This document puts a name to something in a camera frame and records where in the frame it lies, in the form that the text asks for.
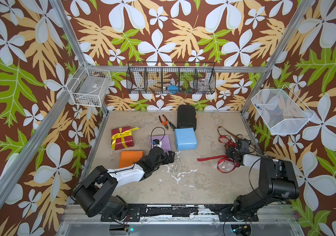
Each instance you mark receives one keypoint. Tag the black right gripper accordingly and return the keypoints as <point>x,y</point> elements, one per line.
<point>228,152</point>

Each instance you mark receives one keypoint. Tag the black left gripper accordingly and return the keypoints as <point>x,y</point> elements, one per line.
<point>171,157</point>

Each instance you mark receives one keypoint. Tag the purple gift box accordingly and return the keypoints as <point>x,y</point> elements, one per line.
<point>166,146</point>

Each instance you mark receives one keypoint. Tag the brown ribbon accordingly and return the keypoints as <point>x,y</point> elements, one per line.
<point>226,132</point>

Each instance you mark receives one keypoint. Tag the red satin ribbon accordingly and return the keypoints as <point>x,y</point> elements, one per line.
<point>225,165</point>

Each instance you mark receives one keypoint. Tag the light blue gift box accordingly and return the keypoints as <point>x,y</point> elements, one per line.
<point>185,139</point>

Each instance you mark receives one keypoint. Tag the orange gift box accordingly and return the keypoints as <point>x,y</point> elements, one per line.
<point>128,158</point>

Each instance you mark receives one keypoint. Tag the dark red gift box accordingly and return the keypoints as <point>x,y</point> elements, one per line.
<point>125,141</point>

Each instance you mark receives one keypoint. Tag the yellow satin ribbon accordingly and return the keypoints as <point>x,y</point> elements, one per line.
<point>122,135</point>

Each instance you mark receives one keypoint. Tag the white satin ribbon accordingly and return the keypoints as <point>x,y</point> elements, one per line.
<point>235,149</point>

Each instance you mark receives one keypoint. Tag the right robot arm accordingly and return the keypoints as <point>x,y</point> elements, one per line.
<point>277,182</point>

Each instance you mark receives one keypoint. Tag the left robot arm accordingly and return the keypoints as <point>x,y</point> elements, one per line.
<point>95,193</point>

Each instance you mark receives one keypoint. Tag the black hard case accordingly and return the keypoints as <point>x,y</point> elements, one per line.
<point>186,117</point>

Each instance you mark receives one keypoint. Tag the blue object in basket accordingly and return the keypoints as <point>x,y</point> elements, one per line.
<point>173,89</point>

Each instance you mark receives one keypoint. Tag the orange handled pliers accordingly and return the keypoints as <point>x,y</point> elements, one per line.
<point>166,123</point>

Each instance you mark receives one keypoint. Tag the white wire basket right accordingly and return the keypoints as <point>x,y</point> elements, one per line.
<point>282,111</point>

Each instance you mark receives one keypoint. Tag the white wire basket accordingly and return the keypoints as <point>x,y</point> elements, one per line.
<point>88,86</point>
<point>282,111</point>

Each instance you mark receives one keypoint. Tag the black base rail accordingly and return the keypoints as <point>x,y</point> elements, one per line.
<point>142,212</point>

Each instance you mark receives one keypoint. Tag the black wire basket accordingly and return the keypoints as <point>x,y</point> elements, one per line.
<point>156,77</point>

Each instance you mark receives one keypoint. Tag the white wire basket left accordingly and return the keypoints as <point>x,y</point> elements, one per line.
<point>88,86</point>

